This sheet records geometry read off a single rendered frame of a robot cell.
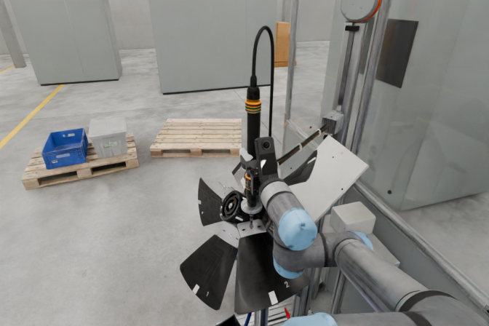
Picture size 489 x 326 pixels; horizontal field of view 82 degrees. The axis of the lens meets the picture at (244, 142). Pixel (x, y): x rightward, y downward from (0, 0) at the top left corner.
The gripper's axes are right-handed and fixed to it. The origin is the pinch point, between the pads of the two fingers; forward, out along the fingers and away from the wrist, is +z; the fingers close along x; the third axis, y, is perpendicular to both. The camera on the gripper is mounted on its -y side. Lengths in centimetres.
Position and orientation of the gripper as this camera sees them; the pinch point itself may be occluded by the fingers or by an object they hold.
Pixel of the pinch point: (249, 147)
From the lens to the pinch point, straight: 84.9
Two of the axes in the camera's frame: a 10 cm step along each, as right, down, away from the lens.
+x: 9.6, -1.3, 2.5
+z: -2.8, -4.5, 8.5
